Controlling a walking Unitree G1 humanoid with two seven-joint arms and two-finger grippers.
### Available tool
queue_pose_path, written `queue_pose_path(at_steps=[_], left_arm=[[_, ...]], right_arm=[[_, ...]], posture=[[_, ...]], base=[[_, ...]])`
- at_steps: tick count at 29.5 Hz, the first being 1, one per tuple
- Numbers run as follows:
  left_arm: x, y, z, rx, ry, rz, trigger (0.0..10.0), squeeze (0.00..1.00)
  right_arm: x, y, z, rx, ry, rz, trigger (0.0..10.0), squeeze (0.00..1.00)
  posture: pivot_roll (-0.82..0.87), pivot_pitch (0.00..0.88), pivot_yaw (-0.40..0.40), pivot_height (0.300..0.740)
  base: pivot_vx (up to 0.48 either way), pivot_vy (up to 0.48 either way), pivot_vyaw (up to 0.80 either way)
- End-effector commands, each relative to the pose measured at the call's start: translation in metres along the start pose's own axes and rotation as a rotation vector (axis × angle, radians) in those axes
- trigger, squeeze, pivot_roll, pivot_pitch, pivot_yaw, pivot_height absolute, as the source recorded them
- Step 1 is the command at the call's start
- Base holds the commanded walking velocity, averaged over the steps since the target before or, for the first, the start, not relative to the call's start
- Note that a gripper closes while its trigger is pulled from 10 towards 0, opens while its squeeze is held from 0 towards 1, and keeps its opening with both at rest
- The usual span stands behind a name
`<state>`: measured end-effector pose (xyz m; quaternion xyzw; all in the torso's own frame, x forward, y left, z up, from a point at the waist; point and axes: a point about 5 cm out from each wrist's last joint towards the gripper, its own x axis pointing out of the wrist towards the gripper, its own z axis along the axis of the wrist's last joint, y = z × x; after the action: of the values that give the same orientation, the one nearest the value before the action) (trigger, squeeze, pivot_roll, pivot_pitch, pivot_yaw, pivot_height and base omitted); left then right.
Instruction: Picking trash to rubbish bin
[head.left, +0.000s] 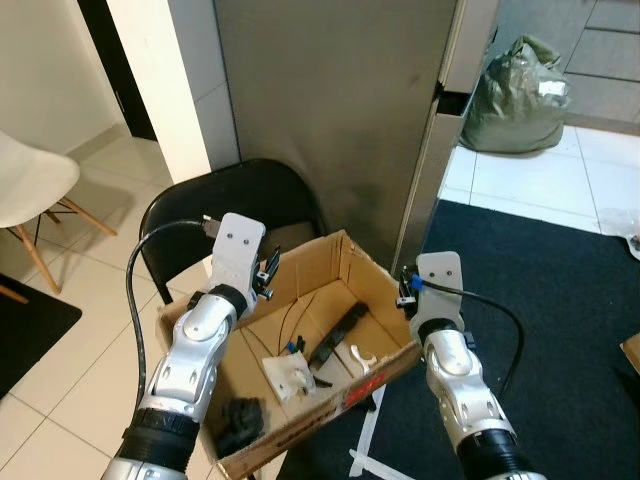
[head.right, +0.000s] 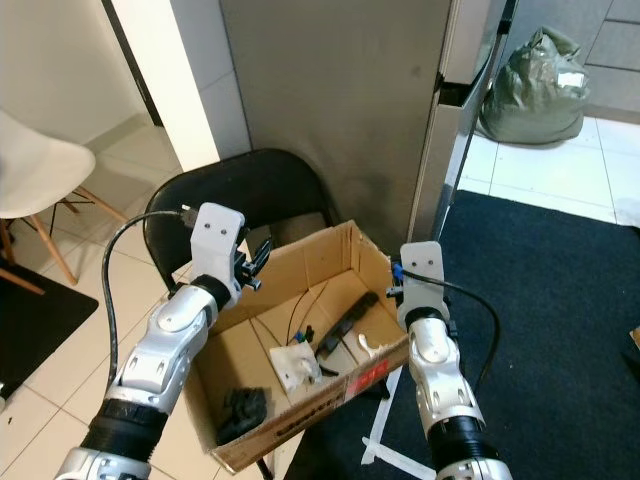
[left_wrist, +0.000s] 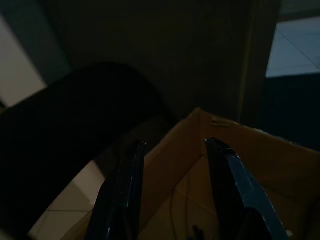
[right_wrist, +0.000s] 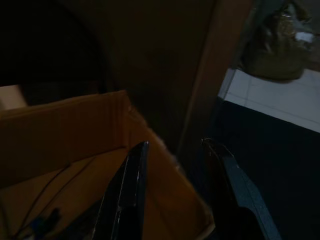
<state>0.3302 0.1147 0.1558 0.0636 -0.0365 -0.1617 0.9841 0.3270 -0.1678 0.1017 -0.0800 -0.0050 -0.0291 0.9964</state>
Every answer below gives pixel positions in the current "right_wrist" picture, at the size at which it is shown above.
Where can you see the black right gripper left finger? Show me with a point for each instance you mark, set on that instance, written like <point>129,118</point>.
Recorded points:
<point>125,195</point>

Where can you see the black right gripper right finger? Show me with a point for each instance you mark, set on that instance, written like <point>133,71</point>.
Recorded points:
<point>240,200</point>

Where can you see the dark blue carpet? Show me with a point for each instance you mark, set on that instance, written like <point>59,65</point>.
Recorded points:
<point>275,162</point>

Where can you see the open brown cardboard box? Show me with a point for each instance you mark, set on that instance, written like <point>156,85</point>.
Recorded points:
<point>62,130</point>

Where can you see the olive green bag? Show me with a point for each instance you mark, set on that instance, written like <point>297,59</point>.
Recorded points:
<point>275,50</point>

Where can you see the black folding chair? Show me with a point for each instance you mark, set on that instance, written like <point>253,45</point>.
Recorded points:
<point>50,50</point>

